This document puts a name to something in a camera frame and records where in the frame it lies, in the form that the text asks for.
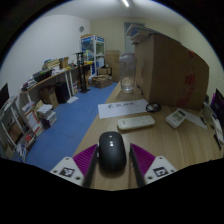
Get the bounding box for cluttered wooden side desk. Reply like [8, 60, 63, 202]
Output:
[19, 57, 94, 105]

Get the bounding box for grey door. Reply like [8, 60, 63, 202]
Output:
[123, 21, 146, 54]

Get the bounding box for black floor stand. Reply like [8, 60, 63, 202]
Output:
[73, 50, 92, 94]

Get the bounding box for black computer monitor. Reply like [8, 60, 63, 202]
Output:
[209, 88, 224, 125]

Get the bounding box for white paper sheet with writing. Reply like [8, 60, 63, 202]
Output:
[97, 98, 149, 120]

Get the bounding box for black coiled cable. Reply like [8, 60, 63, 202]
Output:
[145, 102, 163, 114]

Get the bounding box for open cardboard box on floor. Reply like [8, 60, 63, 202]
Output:
[91, 74, 113, 89]

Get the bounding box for stacked brown cardboard boxes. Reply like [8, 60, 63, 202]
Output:
[104, 49, 123, 83]

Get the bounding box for clear plastic jar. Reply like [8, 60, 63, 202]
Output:
[118, 52, 138, 94]

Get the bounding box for white shelf unit with books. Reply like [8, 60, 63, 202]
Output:
[0, 94, 46, 162]

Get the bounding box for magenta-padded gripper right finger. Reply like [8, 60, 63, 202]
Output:
[129, 143, 178, 188]

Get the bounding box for black computer tower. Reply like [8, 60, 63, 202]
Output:
[54, 82, 72, 104]

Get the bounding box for large brown cardboard box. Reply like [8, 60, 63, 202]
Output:
[134, 33, 210, 110]

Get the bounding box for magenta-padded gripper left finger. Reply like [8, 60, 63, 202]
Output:
[49, 143, 100, 188]

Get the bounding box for white remote with display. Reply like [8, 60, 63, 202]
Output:
[165, 108, 188, 130]

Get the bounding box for pile of books on floor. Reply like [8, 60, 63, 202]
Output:
[35, 103, 58, 129]

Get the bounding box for black computer mouse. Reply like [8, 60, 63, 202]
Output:
[98, 130, 128, 173]

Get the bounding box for blue and white display cabinet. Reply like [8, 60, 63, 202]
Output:
[79, 34, 106, 78]

